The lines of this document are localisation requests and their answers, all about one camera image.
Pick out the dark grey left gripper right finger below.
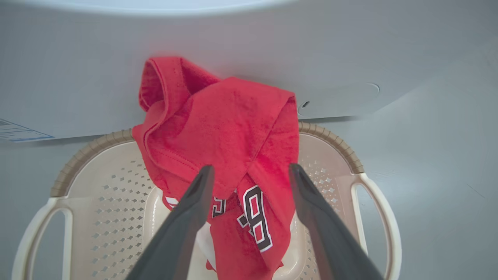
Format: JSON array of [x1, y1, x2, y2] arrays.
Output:
[[289, 163, 384, 280]]

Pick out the blue energy label sticker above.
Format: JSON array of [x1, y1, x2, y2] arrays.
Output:
[[0, 119, 55, 142]]

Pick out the red garment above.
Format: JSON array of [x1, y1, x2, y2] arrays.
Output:
[[132, 57, 299, 280]]

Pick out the cream perforated laundry basket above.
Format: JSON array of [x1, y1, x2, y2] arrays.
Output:
[[12, 121, 402, 280]]

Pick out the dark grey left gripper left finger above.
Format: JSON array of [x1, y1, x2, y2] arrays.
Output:
[[124, 165, 215, 280]]

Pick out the white front-load washing machine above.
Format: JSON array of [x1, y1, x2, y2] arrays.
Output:
[[0, 0, 498, 142]]

